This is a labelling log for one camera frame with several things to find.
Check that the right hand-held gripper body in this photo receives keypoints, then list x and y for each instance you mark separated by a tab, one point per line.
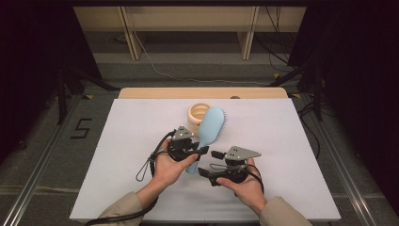
240	153

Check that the cream ribbed holder cup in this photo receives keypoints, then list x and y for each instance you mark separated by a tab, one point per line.
194	122

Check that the black metal stand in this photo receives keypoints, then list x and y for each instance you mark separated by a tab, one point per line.
61	94
317	94

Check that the light wooden table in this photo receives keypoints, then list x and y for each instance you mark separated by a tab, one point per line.
156	93

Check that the person's left hand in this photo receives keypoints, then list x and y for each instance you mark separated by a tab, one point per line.
169	172

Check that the beige wooden shelf unit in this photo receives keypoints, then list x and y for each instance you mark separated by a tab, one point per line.
188	19

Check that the dark curtain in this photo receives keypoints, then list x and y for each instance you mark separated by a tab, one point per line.
31	47
360	62

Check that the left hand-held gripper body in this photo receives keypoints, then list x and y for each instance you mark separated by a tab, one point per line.
183	134

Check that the white table cover sheet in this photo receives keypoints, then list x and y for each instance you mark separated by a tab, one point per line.
266	125

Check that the light blue hairbrush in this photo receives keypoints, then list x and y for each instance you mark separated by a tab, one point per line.
211	125

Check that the person's right hand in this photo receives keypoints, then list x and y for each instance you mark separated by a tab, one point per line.
247	191

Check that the metal floor rail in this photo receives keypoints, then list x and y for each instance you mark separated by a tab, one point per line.
342	175
37	175

